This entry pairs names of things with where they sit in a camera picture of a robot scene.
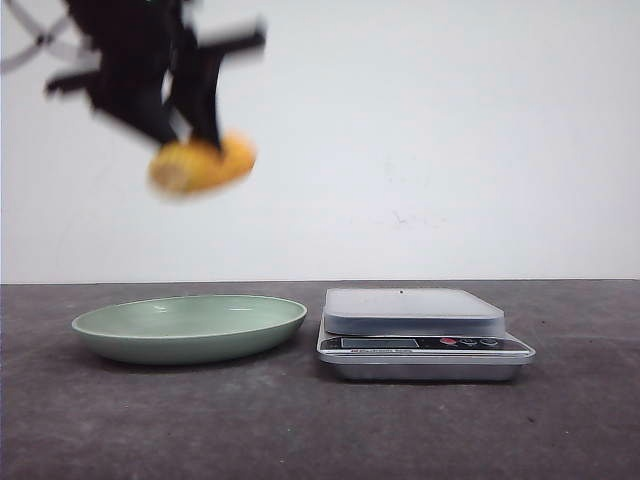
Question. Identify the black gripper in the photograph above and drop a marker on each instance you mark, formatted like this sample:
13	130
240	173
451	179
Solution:
152	66

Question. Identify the yellow corn cob piece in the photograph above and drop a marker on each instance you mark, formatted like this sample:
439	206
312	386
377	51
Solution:
182	169

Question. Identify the green shallow plate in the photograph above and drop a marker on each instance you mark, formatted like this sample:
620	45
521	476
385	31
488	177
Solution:
189	330

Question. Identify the silver digital kitchen scale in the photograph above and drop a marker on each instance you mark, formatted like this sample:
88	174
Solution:
417	334

